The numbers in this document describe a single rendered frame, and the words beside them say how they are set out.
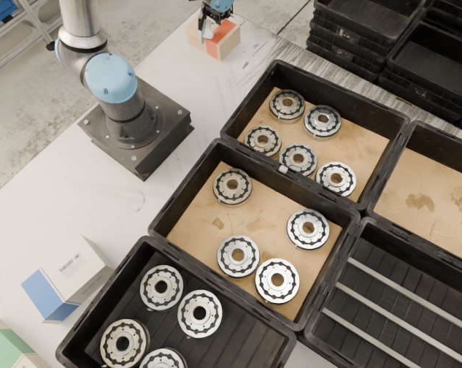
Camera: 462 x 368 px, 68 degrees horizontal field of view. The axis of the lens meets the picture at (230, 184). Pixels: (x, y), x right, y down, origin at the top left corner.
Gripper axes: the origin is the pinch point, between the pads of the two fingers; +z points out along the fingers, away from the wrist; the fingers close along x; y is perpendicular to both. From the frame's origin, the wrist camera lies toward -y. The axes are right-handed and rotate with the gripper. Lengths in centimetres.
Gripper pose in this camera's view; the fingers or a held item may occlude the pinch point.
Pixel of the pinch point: (212, 31)
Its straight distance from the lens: 138.4
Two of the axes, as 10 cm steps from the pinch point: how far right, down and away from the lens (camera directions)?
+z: 0.4, 4.0, 9.1
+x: 6.1, -7.3, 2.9
